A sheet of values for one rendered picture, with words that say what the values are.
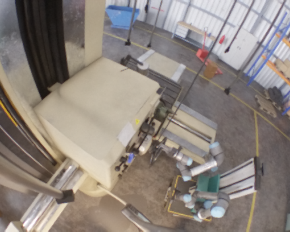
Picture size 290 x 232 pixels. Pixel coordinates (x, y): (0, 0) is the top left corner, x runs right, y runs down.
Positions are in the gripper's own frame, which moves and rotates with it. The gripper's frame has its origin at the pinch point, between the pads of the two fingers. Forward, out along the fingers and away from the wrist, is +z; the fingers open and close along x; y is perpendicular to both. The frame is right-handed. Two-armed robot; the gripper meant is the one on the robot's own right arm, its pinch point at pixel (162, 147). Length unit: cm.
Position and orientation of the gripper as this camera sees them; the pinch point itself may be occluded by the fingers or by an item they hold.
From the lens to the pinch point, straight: 136.8
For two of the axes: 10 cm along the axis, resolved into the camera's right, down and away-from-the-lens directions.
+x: -1.7, 5.2, 8.4
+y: -4.7, 7.1, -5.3
